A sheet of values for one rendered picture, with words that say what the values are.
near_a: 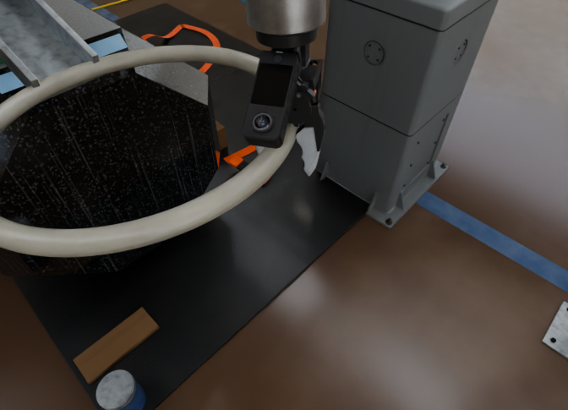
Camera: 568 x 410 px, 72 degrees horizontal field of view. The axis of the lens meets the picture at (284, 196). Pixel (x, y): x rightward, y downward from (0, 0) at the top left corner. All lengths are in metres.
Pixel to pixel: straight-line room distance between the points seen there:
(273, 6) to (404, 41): 0.88
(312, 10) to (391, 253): 1.26
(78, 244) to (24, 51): 0.53
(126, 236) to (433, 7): 1.01
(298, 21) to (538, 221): 1.64
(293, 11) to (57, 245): 0.34
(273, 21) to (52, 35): 0.58
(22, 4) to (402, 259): 1.37
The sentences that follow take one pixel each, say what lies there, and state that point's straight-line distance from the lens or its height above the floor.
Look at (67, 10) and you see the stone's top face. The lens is 1.34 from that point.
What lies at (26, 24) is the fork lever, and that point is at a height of 0.94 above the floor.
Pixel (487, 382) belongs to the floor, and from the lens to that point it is 1.48.
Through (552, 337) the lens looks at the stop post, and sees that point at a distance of 1.64.
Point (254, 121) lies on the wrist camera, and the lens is 0.45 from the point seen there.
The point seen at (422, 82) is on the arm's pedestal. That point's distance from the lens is 1.31.
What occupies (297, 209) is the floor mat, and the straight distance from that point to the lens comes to 1.67.
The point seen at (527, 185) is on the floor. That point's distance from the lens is 2.09.
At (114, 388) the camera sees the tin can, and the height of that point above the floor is 0.15.
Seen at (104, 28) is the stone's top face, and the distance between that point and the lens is 1.20.
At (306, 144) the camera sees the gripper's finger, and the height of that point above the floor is 0.94.
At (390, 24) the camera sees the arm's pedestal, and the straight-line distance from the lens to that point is 1.31.
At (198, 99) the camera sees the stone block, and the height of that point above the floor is 0.58.
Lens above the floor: 1.29
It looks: 48 degrees down
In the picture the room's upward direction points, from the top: straight up
